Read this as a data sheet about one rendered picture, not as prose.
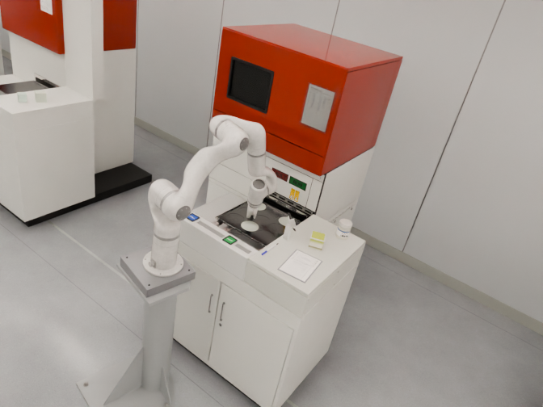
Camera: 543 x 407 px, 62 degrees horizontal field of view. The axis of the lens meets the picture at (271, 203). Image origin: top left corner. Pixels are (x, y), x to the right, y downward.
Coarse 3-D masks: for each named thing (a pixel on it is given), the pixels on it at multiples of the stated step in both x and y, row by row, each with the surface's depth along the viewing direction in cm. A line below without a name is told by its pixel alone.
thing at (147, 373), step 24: (144, 312) 226; (168, 312) 223; (144, 336) 233; (168, 336) 233; (144, 360) 241; (168, 360) 245; (96, 384) 249; (120, 384) 240; (144, 384) 250; (168, 384) 257
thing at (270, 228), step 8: (240, 208) 264; (272, 208) 271; (224, 216) 254; (232, 216) 255; (240, 216) 257; (256, 216) 260; (264, 216) 262; (272, 216) 263; (280, 216) 265; (232, 224) 248; (240, 224) 250; (264, 224) 254; (272, 224) 256; (280, 224) 257; (296, 224) 260; (248, 232) 245; (256, 232) 246; (264, 232) 248; (272, 232) 250; (280, 232) 251; (264, 240) 241; (272, 240) 243
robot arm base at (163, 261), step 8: (160, 240) 200; (176, 240) 203; (152, 248) 207; (160, 248) 203; (168, 248) 203; (176, 248) 207; (152, 256) 208; (160, 256) 205; (168, 256) 206; (176, 256) 211; (144, 264) 210; (152, 264) 208; (160, 264) 208; (168, 264) 209; (176, 264) 215; (152, 272) 207; (160, 272) 208; (168, 272) 209; (176, 272) 210
